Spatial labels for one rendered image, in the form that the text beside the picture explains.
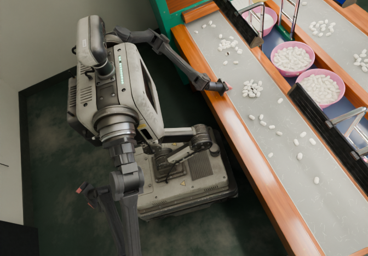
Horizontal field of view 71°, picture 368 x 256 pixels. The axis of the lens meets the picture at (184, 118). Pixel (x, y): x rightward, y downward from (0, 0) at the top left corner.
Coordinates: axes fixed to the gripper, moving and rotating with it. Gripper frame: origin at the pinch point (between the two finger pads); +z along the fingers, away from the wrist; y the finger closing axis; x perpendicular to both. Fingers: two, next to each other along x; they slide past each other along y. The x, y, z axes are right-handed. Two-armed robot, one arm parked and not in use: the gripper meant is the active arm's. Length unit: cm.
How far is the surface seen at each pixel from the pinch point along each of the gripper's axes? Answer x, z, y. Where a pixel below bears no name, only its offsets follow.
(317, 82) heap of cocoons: -28, 40, -19
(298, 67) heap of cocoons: -27.0, 35.8, -3.9
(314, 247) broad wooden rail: 5, -3, -96
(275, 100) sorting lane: -10.7, 17.0, -19.5
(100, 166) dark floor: 138, -49, 31
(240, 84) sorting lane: -2.9, 6.7, 1.5
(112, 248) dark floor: 140, -50, -43
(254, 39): -35.9, -9.1, -1.1
